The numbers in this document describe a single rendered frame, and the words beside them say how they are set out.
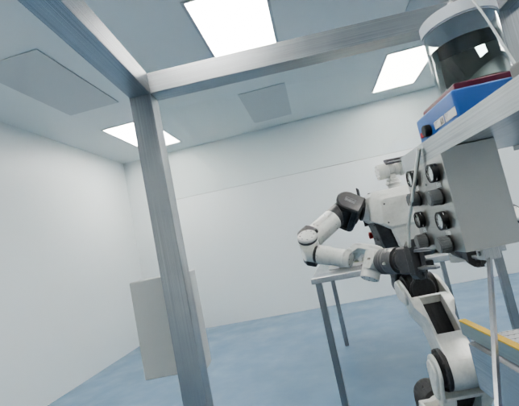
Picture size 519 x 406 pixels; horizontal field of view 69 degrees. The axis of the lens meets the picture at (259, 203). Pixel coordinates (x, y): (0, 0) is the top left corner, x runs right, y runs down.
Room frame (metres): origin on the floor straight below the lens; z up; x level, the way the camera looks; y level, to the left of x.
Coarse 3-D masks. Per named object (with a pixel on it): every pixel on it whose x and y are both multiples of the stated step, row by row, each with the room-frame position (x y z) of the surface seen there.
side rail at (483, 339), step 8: (464, 328) 0.88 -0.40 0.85; (472, 328) 0.84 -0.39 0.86; (472, 336) 0.85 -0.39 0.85; (480, 336) 0.81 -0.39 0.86; (488, 336) 0.77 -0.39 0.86; (480, 344) 0.82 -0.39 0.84; (488, 344) 0.78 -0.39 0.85; (504, 344) 0.72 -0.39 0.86; (504, 352) 0.72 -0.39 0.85; (512, 352) 0.70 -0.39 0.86; (512, 360) 0.70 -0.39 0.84
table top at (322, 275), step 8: (504, 248) 2.12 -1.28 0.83; (432, 256) 2.22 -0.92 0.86; (440, 256) 2.18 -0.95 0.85; (448, 256) 2.18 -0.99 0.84; (320, 264) 3.20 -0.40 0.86; (320, 272) 2.59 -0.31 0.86; (328, 272) 2.49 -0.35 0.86; (336, 272) 2.40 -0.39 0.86; (344, 272) 2.32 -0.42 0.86; (352, 272) 2.29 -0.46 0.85; (360, 272) 2.28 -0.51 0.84; (312, 280) 2.34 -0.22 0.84; (320, 280) 2.33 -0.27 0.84; (328, 280) 2.32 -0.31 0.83
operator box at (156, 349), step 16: (192, 272) 1.04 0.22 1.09; (144, 288) 1.02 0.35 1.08; (160, 288) 1.02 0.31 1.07; (144, 304) 1.02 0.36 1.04; (160, 304) 1.02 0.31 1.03; (144, 320) 1.02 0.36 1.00; (160, 320) 1.02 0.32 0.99; (144, 336) 1.02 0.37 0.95; (160, 336) 1.02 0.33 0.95; (144, 352) 1.02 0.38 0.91; (160, 352) 1.02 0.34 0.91; (208, 352) 1.05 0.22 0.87; (144, 368) 1.02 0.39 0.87; (160, 368) 1.02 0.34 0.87
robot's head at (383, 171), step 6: (378, 168) 1.58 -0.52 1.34; (384, 168) 1.57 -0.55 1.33; (390, 168) 1.58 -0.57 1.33; (396, 168) 1.58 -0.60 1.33; (402, 168) 1.57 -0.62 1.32; (378, 174) 1.60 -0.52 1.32; (384, 174) 1.58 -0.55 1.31; (390, 174) 1.59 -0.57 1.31; (396, 174) 1.60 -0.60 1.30; (402, 174) 1.59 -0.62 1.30; (390, 180) 1.59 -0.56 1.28; (396, 180) 1.57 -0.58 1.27
